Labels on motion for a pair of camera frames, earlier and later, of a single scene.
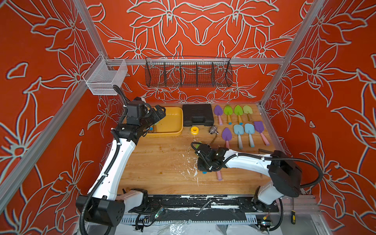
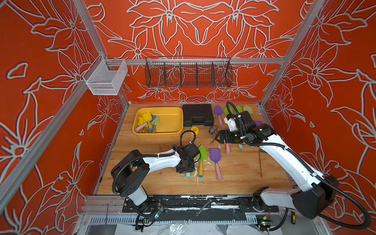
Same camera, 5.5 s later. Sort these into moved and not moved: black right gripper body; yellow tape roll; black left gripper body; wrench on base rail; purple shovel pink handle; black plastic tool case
Moved: black right gripper body; black left gripper body
Not moved: wrench on base rail; black plastic tool case; purple shovel pink handle; yellow tape roll
